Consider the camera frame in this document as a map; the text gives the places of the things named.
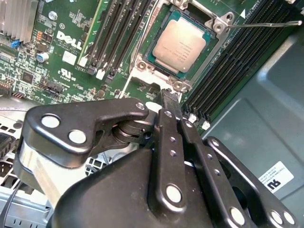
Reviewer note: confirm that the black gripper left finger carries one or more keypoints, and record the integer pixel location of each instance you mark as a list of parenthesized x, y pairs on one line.
[(71, 118)]

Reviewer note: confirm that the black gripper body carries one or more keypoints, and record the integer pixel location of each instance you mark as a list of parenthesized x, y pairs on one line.
[(107, 202)]

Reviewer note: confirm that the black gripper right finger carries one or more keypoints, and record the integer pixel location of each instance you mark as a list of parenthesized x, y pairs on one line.
[(209, 166)]

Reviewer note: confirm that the CPU with silver top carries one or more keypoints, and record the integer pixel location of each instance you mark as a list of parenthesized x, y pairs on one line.
[(180, 45)]

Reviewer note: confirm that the thin metal locking lever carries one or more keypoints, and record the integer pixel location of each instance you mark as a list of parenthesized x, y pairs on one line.
[(261, 24)]

